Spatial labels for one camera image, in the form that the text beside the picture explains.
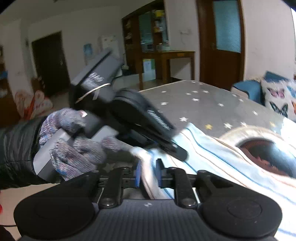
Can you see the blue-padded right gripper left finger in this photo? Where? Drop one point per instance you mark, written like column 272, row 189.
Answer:
column 113, row 183

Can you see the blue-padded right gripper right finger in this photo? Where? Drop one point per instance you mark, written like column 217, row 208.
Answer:
column 181, row 183

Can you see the blue striped knit sweater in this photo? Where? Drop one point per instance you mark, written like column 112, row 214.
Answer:
column 222, row 157

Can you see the black jacket left forearm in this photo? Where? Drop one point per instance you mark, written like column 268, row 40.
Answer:
column 19, row 145

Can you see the left hand in knit glove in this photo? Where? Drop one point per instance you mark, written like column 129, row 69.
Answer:
column 84, row 154

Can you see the white refrigerator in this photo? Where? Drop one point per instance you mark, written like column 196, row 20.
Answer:
column 109, row 42

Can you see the wooden side table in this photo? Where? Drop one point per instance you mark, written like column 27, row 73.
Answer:
column 164, row 57

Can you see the dark wooden display cabinet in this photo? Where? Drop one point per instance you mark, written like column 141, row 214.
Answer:
column 143, row 27

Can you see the blue sofa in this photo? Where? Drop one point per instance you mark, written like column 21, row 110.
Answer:
column 252, row 90

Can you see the butterfly print cushion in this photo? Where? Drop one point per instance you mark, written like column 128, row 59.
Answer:
column 279, row 96

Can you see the dark wooden door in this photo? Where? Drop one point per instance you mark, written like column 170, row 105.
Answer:
column 222, row 42

